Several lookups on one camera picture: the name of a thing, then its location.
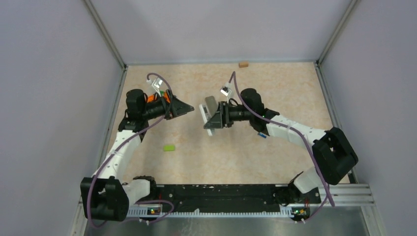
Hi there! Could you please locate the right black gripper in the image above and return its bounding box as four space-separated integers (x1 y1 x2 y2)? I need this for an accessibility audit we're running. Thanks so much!
205 101 253 129

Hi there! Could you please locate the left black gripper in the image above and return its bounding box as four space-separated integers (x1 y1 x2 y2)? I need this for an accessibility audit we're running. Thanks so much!
142 89 193 120

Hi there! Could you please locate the white remote control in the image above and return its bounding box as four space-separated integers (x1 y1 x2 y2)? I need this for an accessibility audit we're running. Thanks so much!
205 96 218 117
199 104 215 137

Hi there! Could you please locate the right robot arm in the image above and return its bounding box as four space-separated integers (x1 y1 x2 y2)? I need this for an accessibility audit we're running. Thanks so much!
199 88 358 203

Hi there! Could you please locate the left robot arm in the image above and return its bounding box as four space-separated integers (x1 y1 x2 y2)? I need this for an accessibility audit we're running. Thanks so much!
80 89 194 221

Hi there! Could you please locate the orange tape roll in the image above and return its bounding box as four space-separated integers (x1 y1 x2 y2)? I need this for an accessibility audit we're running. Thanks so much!
147 91 171 103

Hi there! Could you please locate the tan wooden block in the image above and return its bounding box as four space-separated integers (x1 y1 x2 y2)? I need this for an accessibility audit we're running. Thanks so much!
238 61 249 68

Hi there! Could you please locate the green block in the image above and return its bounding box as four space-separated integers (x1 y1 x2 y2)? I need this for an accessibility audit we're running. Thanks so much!
163 145 176 152

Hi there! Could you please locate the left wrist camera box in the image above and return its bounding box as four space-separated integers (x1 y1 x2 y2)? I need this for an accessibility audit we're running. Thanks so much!
150 77 164 94

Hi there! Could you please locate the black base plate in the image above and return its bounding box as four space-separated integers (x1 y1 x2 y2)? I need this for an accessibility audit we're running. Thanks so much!
140 184 322 213

